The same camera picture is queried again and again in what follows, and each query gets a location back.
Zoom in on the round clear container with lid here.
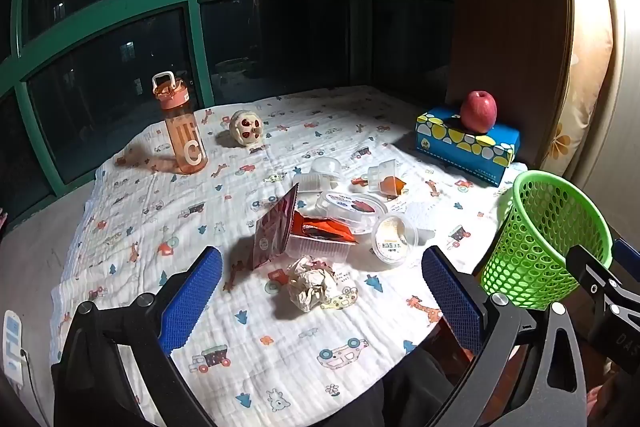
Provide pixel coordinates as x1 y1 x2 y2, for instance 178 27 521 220
315 190 389 228

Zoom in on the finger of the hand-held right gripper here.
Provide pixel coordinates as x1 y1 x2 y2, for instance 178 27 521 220
566 245 632 308
612 238 640 280

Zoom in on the brown wooden panel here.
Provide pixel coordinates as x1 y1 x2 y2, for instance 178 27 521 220
446 0 577 180

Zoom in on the green window frame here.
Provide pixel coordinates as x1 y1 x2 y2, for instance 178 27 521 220
0 0 456 218

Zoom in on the red snack packet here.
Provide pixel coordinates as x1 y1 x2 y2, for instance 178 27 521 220
251 182 300 269

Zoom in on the orange water bottle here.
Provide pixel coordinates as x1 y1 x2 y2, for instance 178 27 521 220
151 70 209 175

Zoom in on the clear rectangular plastic tray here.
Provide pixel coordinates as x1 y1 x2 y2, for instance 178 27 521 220
284 211 364 264

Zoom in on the green perforated plastic basket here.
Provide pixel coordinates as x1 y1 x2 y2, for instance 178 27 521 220
479 170 614 311

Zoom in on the paper ball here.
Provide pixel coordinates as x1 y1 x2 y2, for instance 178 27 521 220
285 255 341 312

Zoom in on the dark cloth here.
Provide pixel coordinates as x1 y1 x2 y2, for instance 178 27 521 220
310 347 478 427

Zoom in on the clear round plastic cup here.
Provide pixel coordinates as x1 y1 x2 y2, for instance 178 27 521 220
310 156 344 188

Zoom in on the beige plush toy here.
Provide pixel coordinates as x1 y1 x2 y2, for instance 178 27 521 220
228 109 264 148

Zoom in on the printed white blanket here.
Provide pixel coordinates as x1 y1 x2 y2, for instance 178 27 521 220
50 84 528 427

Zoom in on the blue dotted tissue box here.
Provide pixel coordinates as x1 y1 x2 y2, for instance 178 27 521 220
415 107 521 186

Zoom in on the clear cup with orange residue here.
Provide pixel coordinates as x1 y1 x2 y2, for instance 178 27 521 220
367 159 407 199

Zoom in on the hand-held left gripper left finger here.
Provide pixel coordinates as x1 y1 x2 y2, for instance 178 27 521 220
51 246 223 427

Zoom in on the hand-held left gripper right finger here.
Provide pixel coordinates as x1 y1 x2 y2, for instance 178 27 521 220
421 246 588 427

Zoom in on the orange wrapper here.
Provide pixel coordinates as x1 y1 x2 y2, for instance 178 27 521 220
292 212 359 243

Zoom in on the clear square plastic cup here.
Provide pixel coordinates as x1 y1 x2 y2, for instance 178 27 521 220
294 173 331 194

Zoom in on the red apple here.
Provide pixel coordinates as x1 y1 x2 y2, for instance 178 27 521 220
460 90 498 135

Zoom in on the white power strip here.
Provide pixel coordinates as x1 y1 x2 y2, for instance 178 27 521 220
0 309 24 391

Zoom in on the floral beige cushion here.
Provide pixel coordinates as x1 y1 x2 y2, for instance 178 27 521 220
544 0 614 168

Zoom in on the pudding cup with yellow label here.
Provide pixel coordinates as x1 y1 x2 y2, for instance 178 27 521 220
370 214 419 266

